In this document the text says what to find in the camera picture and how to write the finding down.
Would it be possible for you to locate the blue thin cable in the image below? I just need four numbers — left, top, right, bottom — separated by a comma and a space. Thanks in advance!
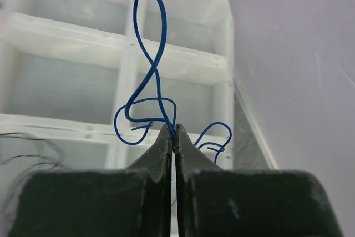
113, 0, 233, 164

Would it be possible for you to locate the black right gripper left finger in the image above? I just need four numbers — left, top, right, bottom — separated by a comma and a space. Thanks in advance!
8, 126, 173, 236

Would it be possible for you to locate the white plastic compartment tray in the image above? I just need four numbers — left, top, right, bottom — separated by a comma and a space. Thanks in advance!
1, 0, 234, 201

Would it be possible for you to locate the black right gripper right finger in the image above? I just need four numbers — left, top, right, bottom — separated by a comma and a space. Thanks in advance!
174, 125, 343, 236

